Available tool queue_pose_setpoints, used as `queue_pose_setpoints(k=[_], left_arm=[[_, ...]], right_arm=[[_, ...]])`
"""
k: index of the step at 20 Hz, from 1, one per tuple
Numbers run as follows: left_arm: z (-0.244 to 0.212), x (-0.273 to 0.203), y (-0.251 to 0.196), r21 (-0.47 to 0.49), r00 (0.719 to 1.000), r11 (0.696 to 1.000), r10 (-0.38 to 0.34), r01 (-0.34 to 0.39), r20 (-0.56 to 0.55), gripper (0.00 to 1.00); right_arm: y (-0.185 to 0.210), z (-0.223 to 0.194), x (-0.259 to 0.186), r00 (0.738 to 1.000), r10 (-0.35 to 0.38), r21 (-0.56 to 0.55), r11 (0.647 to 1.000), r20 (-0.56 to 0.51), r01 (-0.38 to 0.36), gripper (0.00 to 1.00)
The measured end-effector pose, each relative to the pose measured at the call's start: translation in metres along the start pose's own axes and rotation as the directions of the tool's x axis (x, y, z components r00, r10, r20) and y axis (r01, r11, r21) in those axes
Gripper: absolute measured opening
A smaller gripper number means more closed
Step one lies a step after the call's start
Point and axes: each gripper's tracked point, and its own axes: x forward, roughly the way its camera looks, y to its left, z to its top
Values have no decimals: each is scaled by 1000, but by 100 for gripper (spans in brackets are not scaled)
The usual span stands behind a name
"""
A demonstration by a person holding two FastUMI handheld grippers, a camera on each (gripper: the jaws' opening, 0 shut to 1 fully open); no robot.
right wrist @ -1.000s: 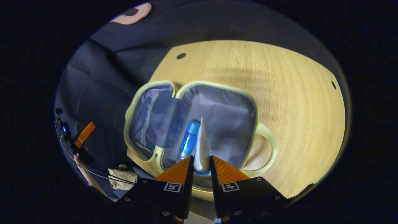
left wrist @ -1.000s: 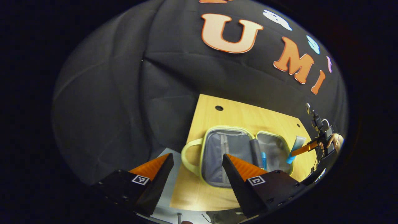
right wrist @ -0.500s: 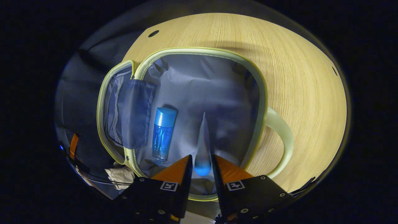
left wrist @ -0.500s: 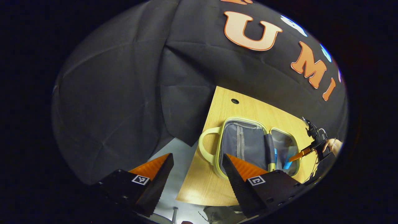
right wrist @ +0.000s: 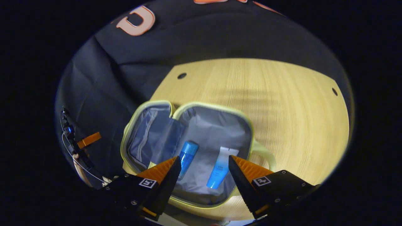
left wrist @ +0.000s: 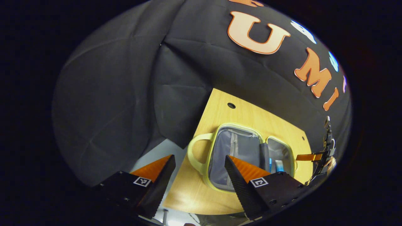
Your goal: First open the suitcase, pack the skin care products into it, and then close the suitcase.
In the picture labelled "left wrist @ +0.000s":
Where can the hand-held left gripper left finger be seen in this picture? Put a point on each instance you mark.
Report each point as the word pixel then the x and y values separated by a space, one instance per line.
pixel 163 182

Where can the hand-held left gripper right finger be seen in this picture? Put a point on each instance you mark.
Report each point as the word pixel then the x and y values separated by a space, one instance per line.
pixel 235 182

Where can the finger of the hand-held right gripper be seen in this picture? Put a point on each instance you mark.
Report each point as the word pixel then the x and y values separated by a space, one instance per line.
pixel 309 157

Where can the clear tube with blue cap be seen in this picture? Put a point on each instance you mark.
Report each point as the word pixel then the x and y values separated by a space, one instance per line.
pixel 279 166

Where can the pale green suitcase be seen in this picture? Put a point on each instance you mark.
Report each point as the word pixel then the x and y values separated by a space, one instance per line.
pixel 238 147

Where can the metal table leg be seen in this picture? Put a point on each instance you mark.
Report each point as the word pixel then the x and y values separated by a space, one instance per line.
pixel 165 218

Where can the person's grey trousers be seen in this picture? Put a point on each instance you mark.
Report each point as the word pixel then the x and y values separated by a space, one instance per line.
pixel 220 220

